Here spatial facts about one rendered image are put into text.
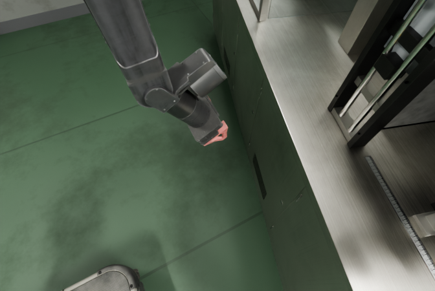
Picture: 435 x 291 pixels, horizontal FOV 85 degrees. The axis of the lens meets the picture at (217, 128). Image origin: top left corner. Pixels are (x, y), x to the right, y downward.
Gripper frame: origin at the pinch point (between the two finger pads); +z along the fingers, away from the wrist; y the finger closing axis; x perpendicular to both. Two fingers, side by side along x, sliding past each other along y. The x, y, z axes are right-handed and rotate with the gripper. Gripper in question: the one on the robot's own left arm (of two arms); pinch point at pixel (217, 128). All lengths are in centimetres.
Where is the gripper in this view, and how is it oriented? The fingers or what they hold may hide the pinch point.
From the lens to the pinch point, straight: 57.8
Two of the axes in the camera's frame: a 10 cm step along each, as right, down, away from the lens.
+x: -7.8, 6.0, 1.9
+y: -4.5, -7.4, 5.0
